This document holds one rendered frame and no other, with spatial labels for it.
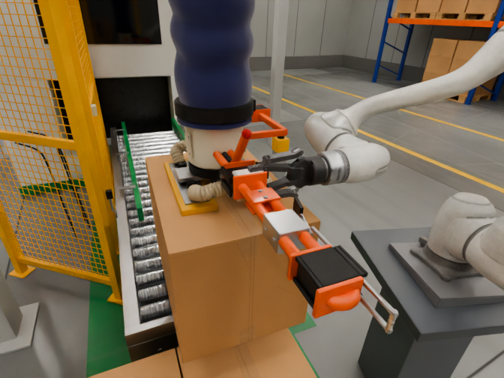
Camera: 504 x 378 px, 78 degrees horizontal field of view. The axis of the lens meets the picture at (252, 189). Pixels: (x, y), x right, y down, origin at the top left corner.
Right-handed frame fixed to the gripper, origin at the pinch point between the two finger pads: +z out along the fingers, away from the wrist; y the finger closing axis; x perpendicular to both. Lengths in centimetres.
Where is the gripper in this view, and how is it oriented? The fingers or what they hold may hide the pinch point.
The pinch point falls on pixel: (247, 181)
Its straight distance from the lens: 74.1
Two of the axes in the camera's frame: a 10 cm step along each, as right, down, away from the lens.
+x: -3.8, -4.6, 8.0
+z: -9.2, 1.6, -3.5
